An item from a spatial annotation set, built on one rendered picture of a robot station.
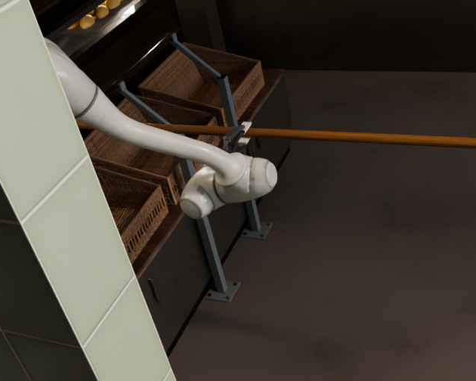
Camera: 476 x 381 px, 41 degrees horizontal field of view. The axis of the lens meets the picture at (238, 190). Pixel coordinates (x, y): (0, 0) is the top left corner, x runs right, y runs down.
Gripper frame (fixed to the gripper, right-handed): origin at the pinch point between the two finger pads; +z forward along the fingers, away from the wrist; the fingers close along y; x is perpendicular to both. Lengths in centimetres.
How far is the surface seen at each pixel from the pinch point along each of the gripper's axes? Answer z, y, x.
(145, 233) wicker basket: 8, 57, -60
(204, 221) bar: 37, 72, -50
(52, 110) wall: -125, -80, 49
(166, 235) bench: 14, 62, -55
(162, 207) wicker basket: 25, 56, -61
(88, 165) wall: -124, -74, 49
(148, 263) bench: -3, 63, -55
